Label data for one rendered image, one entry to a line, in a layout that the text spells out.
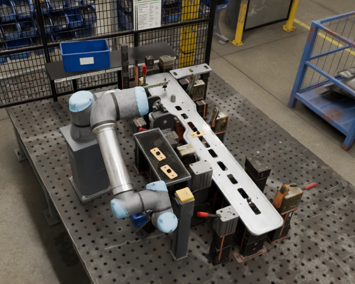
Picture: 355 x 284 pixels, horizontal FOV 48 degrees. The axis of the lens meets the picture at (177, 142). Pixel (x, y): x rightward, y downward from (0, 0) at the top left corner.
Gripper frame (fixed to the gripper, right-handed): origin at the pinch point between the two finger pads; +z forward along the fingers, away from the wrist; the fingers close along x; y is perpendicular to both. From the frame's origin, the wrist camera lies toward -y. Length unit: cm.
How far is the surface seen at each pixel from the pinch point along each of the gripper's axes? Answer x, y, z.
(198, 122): 6, 62, 41
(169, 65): 41, 90, 82
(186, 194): -2.9, 17.5, -15.0
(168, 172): 7.6, 20.9, -6.4
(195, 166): -2.0, 33.1, 2.1
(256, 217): -36.8, 32.1, -10.0
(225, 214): -22.8, 22.8, -13.2
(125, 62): 63, 69, 79
